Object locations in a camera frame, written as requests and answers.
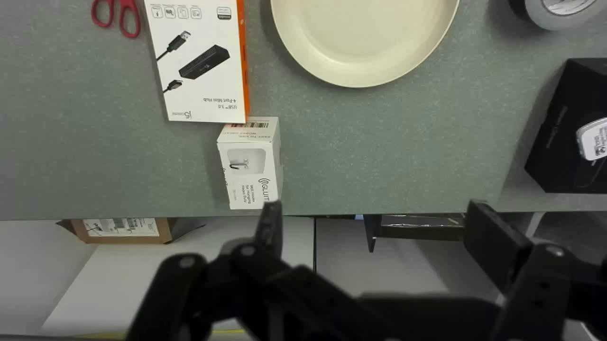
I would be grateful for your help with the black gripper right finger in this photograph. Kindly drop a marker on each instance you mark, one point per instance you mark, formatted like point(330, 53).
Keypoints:
point(535, 279)

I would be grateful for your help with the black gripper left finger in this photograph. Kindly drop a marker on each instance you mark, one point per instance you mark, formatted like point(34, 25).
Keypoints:
point(188, 292)

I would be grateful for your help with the black tape roll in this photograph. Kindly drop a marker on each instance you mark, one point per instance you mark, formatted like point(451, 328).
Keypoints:
point(558, 13)

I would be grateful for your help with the beige round plate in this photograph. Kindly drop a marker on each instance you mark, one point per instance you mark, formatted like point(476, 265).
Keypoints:
point(360, 44)

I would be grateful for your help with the black ZED box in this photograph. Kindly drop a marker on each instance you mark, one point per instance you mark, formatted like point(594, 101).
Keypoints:
point(554, 159)

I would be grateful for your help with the brown cardboard box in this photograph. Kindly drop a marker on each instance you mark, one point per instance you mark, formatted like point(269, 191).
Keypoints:
point(119, 229)

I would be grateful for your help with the small white charger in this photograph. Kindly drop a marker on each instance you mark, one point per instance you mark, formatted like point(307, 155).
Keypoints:
point(592, 138)

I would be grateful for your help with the small white charger box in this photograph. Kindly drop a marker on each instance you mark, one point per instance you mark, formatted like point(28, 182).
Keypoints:
point(250, 161)

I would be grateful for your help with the white orange adapter box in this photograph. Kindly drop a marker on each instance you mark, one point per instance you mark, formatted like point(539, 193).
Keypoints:
point(199, 49)

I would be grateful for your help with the red handled scissors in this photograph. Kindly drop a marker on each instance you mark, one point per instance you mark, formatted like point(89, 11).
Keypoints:
point(123, 13)

